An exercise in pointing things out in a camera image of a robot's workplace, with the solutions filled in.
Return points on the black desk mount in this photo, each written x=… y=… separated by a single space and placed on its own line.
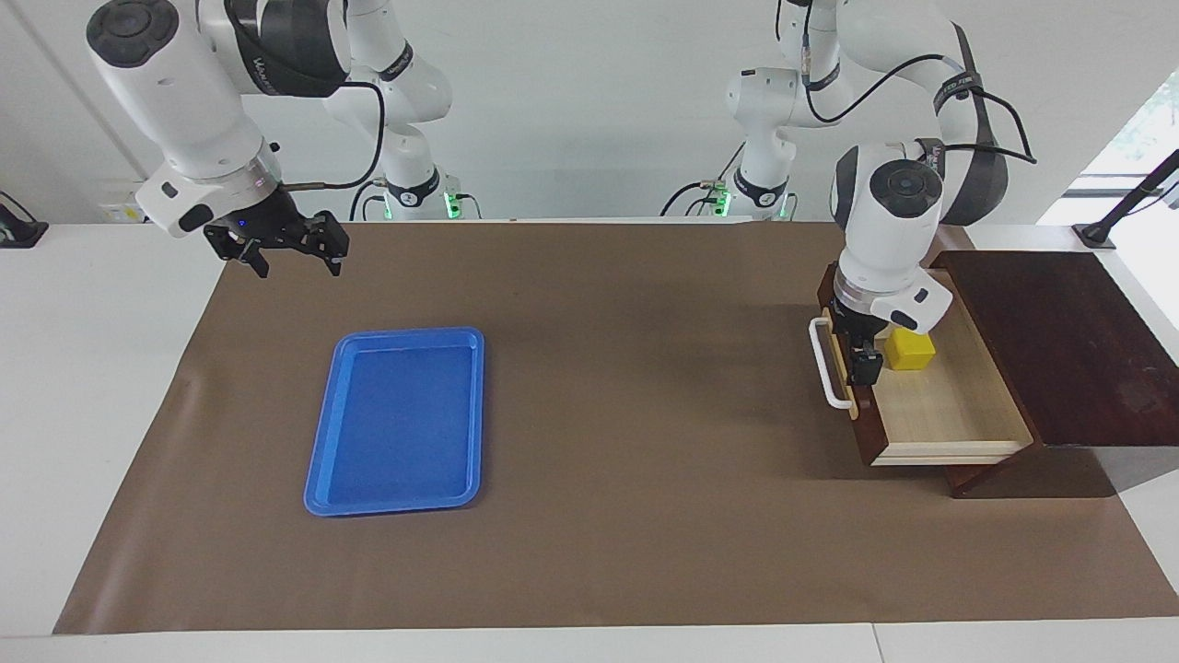
x=18 y=232

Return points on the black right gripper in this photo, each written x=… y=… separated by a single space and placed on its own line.
x=253 y=221

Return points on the wooden drawer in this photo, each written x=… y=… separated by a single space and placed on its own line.
x=939 y=405

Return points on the brown paper table mat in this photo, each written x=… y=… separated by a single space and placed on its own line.
x=645 y=414

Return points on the yellow cube block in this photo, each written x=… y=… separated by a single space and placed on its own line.
x=910 y=354

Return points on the bright window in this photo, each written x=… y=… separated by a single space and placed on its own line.
x=1151 y=129

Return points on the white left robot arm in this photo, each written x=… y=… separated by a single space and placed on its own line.
x=889 y=230

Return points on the blue plastic tray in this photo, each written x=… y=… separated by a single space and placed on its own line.
x=396 y=433

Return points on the white wall outlet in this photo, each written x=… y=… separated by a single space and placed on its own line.
x=124 y=214

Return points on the black camera stand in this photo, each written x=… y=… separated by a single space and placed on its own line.
x=1093 y=235

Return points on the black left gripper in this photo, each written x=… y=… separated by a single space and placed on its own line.
x=857 y=331

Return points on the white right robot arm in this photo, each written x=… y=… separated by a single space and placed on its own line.
x=175 y=83

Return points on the dark brown wooden cabinet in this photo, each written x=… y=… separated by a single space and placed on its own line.
x=1059 y=341

